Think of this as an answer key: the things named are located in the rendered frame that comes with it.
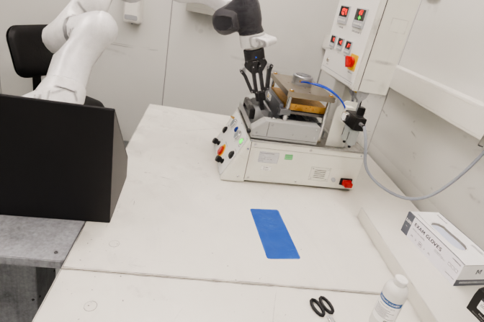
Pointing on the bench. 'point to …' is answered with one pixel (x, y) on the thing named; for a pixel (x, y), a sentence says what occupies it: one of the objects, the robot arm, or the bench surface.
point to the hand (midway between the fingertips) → (261, 100)
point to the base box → (294, 166)
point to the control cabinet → (370, 32)
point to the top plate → (304, 87)
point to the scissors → (323, 307)
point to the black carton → (477, 305)
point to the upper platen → (314, 107)
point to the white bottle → (390, 300)
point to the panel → (230, 142)
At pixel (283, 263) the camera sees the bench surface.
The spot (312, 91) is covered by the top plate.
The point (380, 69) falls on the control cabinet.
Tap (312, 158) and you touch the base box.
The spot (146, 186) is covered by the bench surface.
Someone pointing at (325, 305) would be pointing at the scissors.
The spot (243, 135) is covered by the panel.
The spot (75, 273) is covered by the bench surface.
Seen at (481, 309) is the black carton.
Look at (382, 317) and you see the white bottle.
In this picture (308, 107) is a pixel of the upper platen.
